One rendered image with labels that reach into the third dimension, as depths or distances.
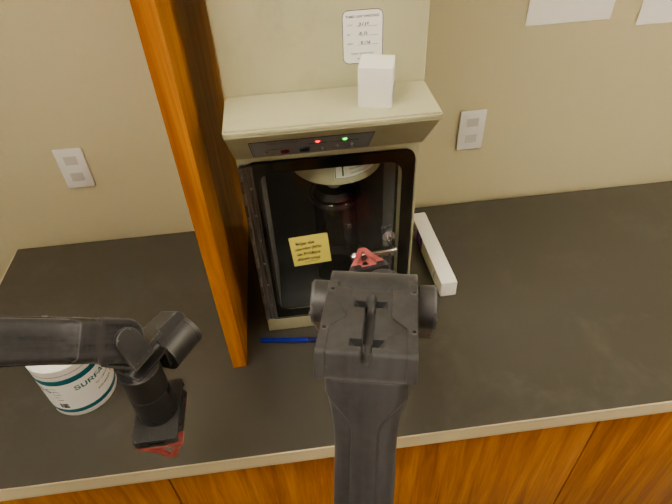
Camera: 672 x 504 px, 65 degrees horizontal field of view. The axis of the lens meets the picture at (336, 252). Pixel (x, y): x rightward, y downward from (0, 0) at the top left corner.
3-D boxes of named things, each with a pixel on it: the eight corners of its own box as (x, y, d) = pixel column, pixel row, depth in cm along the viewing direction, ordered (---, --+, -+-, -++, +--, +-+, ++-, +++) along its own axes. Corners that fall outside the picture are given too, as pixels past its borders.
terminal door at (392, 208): (269, 317, 117) (241, 163, 91) (405, 302, 119) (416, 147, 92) (269, 320, 117) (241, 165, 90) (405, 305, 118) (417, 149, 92)
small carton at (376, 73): (361, 92, 82) (361, 54, 78) (393, 93, 81) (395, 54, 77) (357, 107, 78) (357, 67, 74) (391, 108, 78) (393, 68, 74)
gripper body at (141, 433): (185, 384, 84) (174, 356, 79) (179, 444, 76) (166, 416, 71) (144, 390, 83) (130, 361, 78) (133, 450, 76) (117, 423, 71)
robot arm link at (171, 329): (73, 338, 70) (111, 341, 65) (132, 282, 78) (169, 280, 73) (125, 397, 76) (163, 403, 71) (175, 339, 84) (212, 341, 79)
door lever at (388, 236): (348, 247, 105) (346, 238, 103) (395, 239, 105) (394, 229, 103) (352, 266, 101) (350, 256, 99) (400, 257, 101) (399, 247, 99)
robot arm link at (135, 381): (104, 371, 70) (137, 386, 68) (139, 334, 75) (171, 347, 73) (120, 401, 75) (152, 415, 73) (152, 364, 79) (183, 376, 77)
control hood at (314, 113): (233, 152, 89) (223, 97, 83) (421, 134, 91) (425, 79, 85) (231, 191, 81) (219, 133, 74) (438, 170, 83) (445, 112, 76)
